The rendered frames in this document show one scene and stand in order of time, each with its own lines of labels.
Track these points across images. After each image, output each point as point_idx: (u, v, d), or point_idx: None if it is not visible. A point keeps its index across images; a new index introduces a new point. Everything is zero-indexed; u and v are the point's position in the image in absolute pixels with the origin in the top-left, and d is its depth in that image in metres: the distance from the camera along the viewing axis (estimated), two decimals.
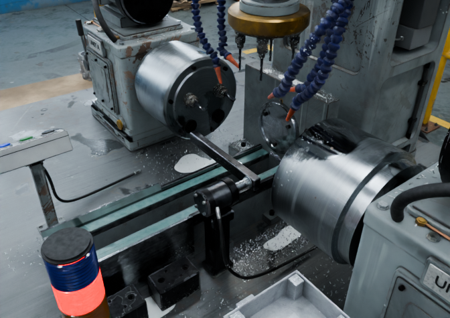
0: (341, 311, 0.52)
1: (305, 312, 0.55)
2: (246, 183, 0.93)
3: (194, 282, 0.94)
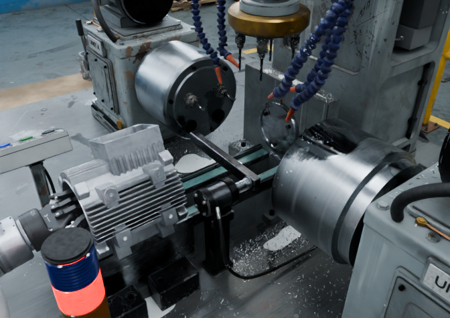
0: (153, 124, 0.90)
1: None
2: (246, 183, 0.93)
3: (194, 282, 0.94)
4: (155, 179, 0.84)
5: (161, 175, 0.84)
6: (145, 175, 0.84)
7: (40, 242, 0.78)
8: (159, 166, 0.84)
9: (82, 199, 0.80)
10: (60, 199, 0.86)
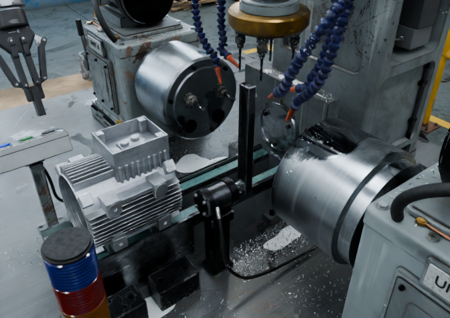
0: (161, 130, 0.88)
1: (146, 137, 0.91)
2: (239, 186, 0.92)
3: (194, 282, 0.94)
4: (157, 193, 0.85)
5: (165, 189, 0.86)
6: (148, 187, 0.85)
7: None
8: (164, 181, 0.85)
9: (84, 208, 0.80)
10: (38, 45, 0.99)
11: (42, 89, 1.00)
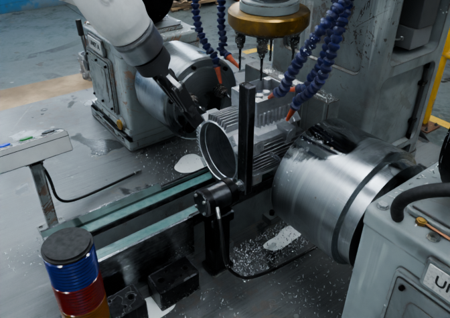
0: None
1: None
2: (239, 186, 0.92)
3: (194, 282, 0.94)
4: (288, 137, 1.03)
5: (293, 134, 1.03)
6: (280, 132, 1.03)
7: (159, 63, 0.86)
8: (294, 127, 1.03)
9: (235, 146, 0.98)
10: None
11: None
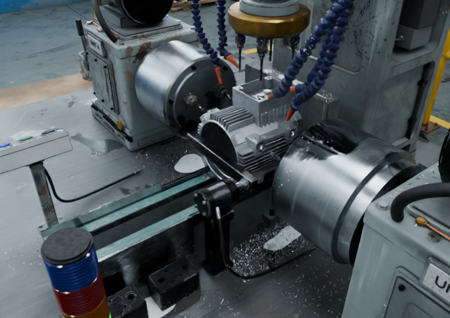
0: (290, 86, 1.06)
1: None
2: (244, 184, 0.93)
3: (194, 282, 0.94)
4: None
5: None
6: (282, 132, 1.03)
7: None
8: (295, 126, 1.03)
9: (236, 146, 0.98)
10: None
11: None
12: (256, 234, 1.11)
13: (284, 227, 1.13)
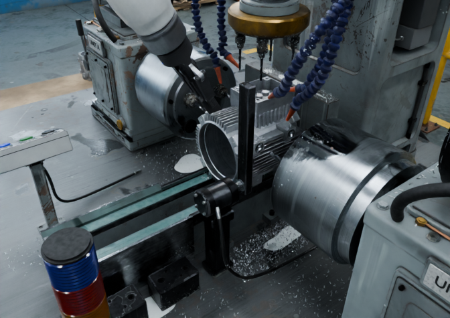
0: None
1: (271, 94, 1.09)
2: (239, 186, 0.92)
3: (194, 282, 0.94)
4: None
5: None
6: (280, 132, 1.03)
7: (182, 52, 0.88)
8: (294, 127, 1.03)
9: (235, 147, 0.98)
10: None
11: None
12: (256, 234, 1.11)
13: (284, 227, 1.13)
